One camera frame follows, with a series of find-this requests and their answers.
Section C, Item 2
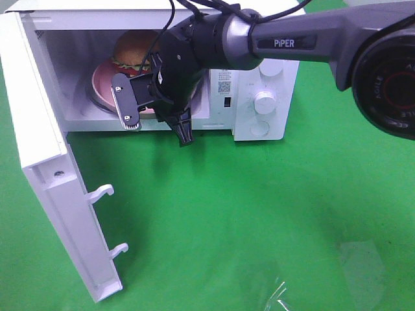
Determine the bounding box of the lower white microwave knob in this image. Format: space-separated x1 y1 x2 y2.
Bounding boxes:
254 91 277 115

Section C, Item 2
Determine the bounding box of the round door release button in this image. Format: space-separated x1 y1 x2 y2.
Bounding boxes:
250 121 270 137

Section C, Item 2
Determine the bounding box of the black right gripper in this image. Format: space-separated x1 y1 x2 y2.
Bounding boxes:
139 32 205 147

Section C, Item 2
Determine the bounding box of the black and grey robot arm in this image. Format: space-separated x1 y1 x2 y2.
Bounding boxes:
148 1 414 145

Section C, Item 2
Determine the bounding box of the white microwave oven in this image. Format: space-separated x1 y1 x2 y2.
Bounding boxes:
1 1 298 146

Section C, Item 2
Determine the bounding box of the pink round plate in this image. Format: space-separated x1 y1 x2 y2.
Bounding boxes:
91 58 139 113

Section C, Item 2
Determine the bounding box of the white microwave knob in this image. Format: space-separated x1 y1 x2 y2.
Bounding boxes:
259 59 284 77
254 91 277 115

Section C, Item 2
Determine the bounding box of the burger with lettuce and tomato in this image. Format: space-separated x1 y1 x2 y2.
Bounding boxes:
111 30 158 77

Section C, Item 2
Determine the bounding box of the upper white microwave knob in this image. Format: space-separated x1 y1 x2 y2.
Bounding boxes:
259 59 284 77

